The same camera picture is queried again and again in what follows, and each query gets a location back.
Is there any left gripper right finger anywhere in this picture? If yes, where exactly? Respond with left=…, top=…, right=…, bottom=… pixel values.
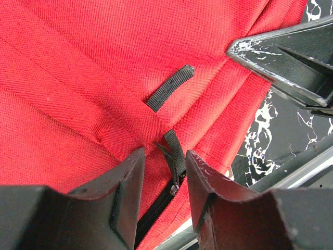
left=185, top=151, right=332, bottom=249

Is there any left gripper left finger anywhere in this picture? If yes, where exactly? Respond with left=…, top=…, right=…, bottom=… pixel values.
left=1, top=148, right=145, bottom=249

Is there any red student backpack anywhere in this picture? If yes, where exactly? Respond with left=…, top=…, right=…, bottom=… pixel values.
left=1, top=1, right=306, bottom=249

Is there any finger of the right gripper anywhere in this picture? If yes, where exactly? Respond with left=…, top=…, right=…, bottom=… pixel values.
left=226, top=16, right=332, bottom=116

